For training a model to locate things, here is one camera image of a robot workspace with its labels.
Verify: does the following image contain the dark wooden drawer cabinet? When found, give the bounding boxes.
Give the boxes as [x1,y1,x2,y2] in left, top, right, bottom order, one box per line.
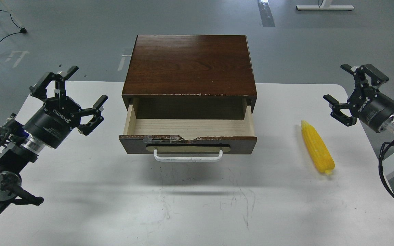
[122,35,258,110]

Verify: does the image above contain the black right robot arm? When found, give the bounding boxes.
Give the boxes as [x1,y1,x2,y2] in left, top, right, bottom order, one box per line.
[323,64,394,198]

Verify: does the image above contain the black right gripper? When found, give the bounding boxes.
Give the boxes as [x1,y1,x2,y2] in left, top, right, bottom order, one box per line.
[323,64,394,133]

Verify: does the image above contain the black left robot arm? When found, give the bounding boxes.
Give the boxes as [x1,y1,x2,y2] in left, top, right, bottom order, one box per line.
[0,66,108,214]

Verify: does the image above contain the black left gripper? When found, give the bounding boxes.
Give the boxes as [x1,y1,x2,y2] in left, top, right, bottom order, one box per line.
[23,66,109,149]

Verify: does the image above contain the wooden drawer with white handle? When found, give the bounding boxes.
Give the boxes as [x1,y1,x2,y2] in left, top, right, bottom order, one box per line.
[119,98,258,162]

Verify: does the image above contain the white desk leg base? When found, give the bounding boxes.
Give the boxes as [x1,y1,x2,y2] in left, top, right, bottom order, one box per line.
[296,0,355,11]

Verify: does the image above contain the yellow corn cob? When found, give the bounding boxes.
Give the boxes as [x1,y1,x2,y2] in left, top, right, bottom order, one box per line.
[300,120,335,175]

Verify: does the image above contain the white stand leg with caster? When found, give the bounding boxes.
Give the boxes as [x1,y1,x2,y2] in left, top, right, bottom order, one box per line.
[0,0,27,34]

